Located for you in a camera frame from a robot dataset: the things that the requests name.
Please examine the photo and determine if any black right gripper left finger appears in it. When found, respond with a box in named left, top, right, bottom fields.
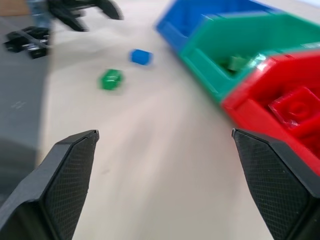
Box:
left=0, top=129, right=100, bottom=240

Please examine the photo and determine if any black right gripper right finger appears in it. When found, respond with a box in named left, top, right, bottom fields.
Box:
left=231, top=128, right=320, bottom=240

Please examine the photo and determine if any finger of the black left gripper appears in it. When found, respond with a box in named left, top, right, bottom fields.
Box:
left=49, top=7, right=90, bottom=33
left=97, top=0, right=125, bottom=21

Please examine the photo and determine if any blue building block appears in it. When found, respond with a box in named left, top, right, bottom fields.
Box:
left=128, top=48, right=153, bottom=66

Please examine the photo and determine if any blue plastic bin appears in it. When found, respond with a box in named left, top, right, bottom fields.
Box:
left=153, top=0, right=279, bottom=56

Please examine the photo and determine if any green building block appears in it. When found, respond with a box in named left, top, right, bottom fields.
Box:
left=219, top=55, right=254, bottom=76
left=98, top=68, right=124, bottom=91

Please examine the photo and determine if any red plastic bin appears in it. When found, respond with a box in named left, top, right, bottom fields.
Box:
left=221, top=48, right=320, bottom=169

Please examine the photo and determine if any red building block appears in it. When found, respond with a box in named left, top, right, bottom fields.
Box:
left=268, top=87, right=320, bottom=129

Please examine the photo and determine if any green plastic bin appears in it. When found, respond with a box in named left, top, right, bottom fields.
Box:
left=180, top=12, right=320, bottom=105

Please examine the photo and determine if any silver grey upright post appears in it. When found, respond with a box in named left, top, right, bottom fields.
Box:
left=29, top=0, right=54, bottom=29

